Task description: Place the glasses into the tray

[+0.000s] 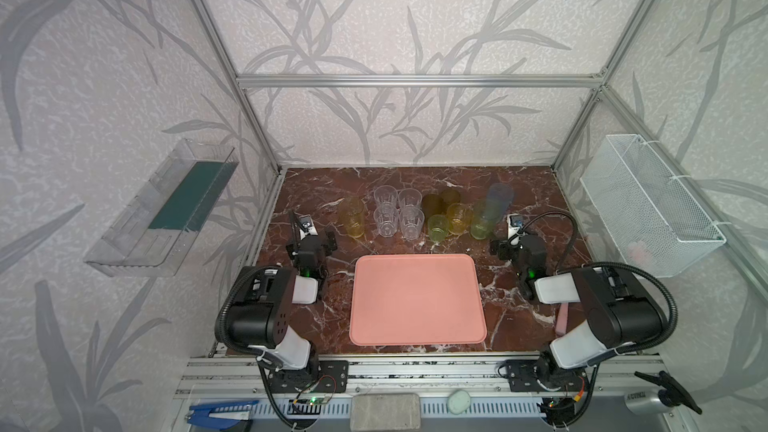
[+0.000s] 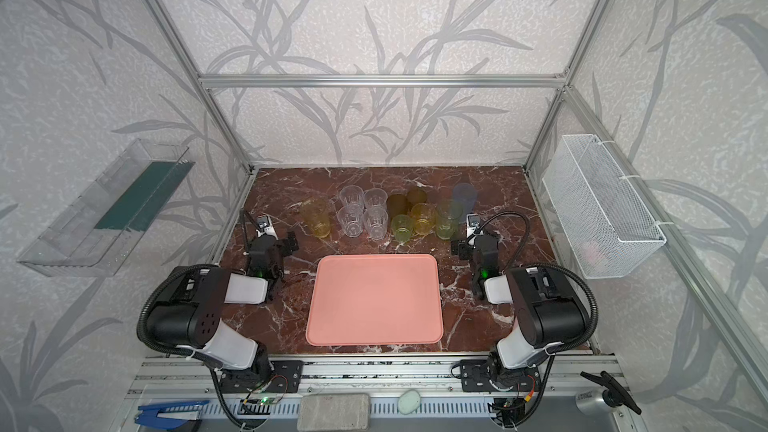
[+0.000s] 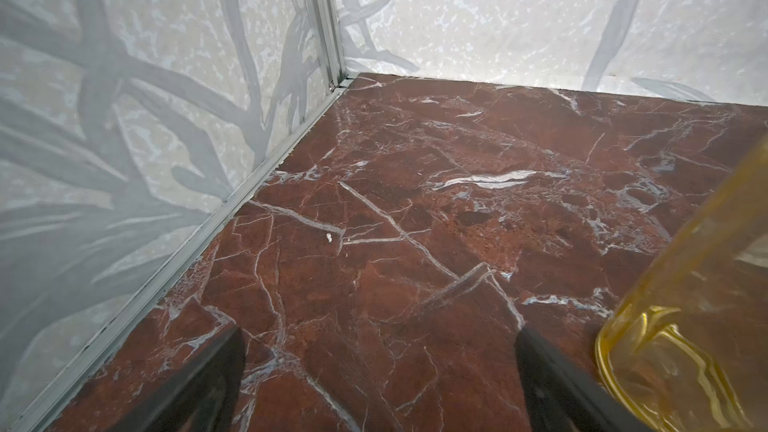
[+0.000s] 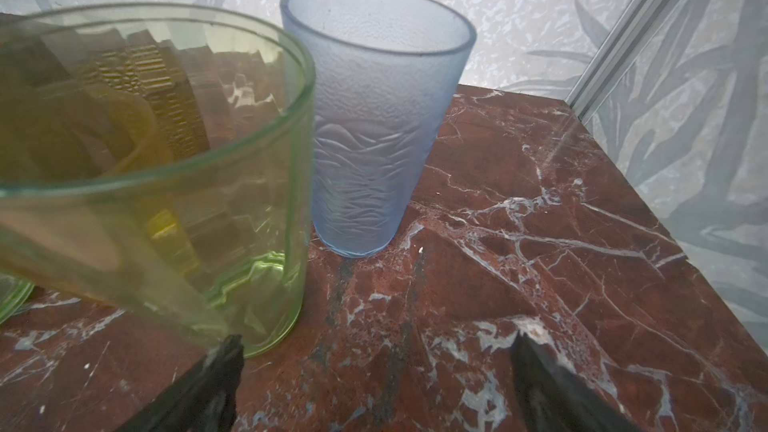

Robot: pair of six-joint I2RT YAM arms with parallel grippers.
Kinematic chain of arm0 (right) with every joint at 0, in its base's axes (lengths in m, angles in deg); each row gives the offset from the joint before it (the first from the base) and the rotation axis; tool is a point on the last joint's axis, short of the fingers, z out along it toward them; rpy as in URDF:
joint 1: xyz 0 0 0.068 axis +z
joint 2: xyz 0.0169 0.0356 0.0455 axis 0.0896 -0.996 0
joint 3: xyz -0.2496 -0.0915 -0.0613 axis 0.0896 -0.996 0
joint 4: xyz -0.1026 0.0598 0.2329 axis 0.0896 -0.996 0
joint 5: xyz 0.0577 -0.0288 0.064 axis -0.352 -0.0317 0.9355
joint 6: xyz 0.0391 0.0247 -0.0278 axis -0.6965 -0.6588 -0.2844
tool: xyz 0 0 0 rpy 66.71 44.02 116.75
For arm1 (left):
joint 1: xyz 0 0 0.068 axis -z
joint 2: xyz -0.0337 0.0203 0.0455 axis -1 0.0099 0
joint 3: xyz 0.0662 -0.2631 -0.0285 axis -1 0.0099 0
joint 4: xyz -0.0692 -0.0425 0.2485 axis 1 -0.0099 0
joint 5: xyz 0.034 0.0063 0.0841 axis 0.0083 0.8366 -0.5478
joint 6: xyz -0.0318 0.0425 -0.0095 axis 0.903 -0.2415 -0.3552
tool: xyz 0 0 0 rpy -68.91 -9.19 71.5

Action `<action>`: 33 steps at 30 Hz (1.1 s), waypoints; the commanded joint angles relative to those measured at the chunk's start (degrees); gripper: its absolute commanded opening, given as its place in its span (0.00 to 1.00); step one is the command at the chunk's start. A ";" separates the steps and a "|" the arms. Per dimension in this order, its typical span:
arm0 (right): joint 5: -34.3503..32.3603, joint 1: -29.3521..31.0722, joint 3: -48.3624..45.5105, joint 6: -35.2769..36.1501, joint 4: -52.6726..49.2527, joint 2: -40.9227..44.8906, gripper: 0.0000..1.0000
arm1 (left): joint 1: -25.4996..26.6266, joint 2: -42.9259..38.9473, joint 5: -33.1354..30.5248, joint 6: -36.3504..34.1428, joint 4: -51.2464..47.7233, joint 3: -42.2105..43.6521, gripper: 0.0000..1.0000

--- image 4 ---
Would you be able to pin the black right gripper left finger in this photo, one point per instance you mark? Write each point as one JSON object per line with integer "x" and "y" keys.
{"x": 203, "y": 399}

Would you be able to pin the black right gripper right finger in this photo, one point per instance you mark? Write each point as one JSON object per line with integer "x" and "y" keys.
{"x": 552, "y": 398}

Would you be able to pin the green short glass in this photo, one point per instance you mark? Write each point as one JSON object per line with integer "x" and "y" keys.
{"x": 157, "y": 157}

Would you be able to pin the tall green glass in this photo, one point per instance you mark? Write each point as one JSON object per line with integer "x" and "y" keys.
{"x": 13, "y": 294}

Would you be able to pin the blue frosted plastic cup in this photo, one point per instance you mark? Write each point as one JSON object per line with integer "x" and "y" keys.
{"x": 386, "y": 73}

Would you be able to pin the aluminium frame post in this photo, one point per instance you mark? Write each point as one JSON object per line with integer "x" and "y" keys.
{"x": 634, "y": 29}

